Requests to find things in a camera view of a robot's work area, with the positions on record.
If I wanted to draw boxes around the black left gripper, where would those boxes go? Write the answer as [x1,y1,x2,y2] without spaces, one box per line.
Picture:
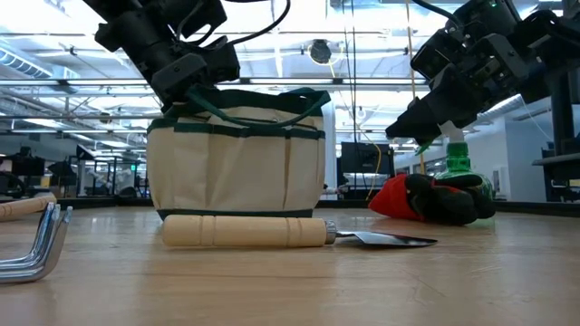
[150,0,241,113]

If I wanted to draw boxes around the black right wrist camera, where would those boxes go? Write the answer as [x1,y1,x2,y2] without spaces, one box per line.
[410,27,459,82]

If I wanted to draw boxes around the green white spray bottle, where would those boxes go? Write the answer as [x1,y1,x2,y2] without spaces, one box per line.
[415,120,496,221]

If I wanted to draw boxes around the black monitor stand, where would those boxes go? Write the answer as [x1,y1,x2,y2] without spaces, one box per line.
[547,67,580,158]

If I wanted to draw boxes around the cream green-trimmed gardening bag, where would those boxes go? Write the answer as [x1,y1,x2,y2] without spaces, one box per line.
[145,87,333,222]

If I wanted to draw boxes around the wooden handled garden tool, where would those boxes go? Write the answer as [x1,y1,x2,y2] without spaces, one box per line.
[0,193,58,223]

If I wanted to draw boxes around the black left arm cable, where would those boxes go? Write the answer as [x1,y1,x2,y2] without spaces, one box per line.
[226,0,291,46]

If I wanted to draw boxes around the chrome pronged hand rake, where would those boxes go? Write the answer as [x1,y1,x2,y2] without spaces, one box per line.
[0,202,73,285]

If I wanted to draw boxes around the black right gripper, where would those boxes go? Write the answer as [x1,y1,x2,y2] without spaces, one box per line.
[385,34,529,146]

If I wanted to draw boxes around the wooden handled steel trowel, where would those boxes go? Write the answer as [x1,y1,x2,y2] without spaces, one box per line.
[161,214,440,249]

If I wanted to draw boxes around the black table frame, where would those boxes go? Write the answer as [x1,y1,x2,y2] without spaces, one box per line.
[56,197,580,216]

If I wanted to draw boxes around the black background monitor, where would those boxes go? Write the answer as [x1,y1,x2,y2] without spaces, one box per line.
[340,141,395,176]

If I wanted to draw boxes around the white building column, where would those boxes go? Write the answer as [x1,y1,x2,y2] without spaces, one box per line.
[324,101,338,200]

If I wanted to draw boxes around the red black gardening glove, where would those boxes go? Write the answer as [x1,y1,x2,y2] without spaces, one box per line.
[367,173,498,226]

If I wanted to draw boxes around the grey side desk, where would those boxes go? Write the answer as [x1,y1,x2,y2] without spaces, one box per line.
[532,152,580,204]

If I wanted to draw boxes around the silver ventilation duct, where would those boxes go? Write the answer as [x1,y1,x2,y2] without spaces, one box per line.
[479,84,552,127]

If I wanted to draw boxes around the black ceiling cord reel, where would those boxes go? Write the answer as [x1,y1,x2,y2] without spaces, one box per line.
[309,39,334,65]

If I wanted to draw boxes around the white ventilation duct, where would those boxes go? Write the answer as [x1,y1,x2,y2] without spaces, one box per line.
[0,47,82,82]

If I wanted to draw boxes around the thin yellow cable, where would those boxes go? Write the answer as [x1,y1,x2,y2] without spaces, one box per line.
[364,142,384,200]

